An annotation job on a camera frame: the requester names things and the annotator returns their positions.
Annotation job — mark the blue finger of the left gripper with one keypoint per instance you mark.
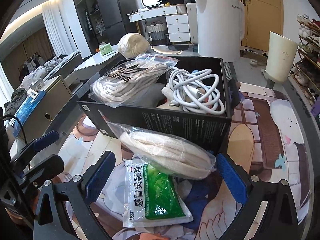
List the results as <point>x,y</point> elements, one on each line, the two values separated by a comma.
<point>45,141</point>
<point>37,175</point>

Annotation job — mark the white drawer desk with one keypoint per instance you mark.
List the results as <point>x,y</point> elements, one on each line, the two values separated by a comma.
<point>176,20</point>

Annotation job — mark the wooden shoe rack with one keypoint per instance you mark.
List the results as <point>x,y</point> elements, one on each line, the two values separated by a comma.
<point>305,71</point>

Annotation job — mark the bed with grey bedding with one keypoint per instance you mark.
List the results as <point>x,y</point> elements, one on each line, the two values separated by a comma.
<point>59,65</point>

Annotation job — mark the cream bagged yarn bundle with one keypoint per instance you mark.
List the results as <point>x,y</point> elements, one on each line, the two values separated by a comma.
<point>133,44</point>

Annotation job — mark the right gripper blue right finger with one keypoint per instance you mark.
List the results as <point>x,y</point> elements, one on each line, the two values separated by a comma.
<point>232,179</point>

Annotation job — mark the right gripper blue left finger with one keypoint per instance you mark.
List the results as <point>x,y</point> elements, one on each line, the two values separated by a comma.
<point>97,175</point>

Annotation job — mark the dark glass wardrobe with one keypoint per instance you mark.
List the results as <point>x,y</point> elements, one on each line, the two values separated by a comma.
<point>91,22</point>

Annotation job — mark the green white medicine packet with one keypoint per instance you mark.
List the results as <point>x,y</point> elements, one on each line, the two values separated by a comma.
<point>150,198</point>

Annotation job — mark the green tissue box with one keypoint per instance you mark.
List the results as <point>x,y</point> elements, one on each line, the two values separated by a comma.
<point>105,48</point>

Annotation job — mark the white cylindrical appliance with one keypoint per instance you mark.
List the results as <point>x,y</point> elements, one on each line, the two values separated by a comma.
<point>220,28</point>

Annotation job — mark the wooden door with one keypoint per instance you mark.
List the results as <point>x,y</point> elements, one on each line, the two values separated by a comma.
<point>261,18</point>

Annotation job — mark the bagged striped white socks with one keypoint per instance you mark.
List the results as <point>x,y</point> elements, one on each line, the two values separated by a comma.
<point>121,85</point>

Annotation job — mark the white coffee table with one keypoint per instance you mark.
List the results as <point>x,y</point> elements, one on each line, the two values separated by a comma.
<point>96,63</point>

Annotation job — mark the white suitcase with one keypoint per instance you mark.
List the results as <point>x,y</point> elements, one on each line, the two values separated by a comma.
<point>192,19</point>

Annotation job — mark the black refrigerator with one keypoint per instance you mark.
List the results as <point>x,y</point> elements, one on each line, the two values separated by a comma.
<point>115,18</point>

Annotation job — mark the cream trash bin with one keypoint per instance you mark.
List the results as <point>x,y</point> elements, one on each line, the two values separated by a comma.
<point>281,54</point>

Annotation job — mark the striped laundry basket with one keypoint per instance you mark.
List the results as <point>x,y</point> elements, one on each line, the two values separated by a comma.
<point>156,31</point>

